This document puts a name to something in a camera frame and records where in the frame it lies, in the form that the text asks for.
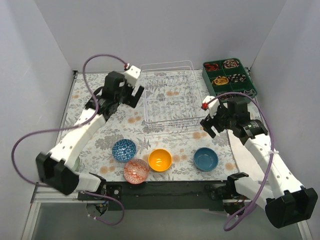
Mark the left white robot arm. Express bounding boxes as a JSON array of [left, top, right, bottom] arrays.
[[35, 66, 144, 200]]

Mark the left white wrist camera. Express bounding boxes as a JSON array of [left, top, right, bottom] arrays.
[[123, 63, 141, 87]]

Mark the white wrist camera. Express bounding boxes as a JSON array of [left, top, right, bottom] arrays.
[[201, 95, 220, 118], [123, 63, 141, 87]]

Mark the blue patterned bowl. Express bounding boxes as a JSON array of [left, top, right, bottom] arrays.
[[112, 139, 137, 163]]

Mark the aluminium frame rail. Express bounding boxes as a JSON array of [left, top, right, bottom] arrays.
[[29, 181, 301, 204]]

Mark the floral table mat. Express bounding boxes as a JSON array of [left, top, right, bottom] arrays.
[[49, 70, 266, 183]]

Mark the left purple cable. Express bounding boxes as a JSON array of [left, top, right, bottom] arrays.
[[11, 53, 126, 226]]

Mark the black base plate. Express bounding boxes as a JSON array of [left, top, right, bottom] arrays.
[[76, 178, 256, 212]]

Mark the mint green bowl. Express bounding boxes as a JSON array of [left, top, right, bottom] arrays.
[[72, 157, 80, 172]]

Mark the dark blue bowl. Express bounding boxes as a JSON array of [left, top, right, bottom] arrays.
[[193, 147, 219, 172]]

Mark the red patterned bowl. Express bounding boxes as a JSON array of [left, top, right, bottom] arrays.
[[123, 158, 150, 185]]

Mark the white wire dish rack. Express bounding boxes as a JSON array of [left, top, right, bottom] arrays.
[[139, 60, 204, 133]]

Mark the green compartment tray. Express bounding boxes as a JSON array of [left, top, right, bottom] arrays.
[[202, 58, 258, 98]]

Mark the yellow bowl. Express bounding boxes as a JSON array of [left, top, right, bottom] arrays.
[[148, 148, 173, 172]]

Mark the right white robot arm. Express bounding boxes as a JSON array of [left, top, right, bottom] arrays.
[[200, 92, 318, 232]]

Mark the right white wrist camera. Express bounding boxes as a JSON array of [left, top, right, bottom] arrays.
[[201, 95, 220, 118]]

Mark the white cloth towel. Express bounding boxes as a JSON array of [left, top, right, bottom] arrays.
[[227, 129, 264, 182]]

